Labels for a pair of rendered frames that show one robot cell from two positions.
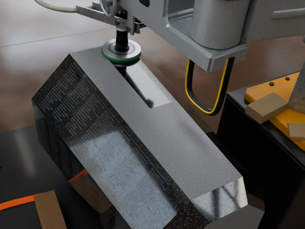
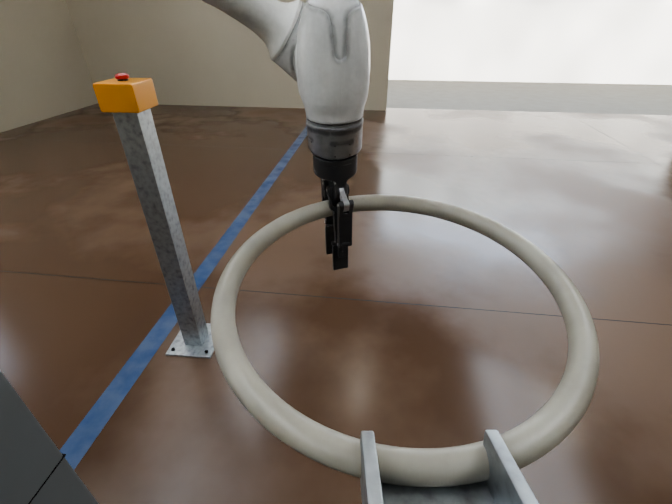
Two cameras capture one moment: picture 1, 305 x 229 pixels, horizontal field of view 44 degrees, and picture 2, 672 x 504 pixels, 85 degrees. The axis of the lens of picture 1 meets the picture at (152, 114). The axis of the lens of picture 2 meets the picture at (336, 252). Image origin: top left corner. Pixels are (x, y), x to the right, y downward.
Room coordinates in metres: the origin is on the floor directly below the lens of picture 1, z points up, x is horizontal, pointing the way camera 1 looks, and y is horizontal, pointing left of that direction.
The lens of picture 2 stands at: (1.95, 0.43, 1.24)
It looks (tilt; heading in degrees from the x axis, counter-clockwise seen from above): 33 degrees down; 38
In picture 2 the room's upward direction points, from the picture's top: straight up
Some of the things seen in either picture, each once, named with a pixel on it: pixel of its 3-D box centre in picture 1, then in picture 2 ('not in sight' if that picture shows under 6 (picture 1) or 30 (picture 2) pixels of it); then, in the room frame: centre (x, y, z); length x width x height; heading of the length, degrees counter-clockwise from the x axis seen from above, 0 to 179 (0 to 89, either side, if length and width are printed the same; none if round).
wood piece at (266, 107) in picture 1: (267, 107); not in sight; (1.46, -0.56, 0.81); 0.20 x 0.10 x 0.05; 131
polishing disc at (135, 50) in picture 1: (121, 48); not in sight; (1.81, 0.21, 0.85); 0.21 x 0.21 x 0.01
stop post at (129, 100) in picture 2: not in sight; (167, 237); (2.50, 1.66, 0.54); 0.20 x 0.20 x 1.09; 33
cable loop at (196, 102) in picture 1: (205, 78); not in sight; (1.29, -0.20, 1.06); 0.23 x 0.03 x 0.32; 38
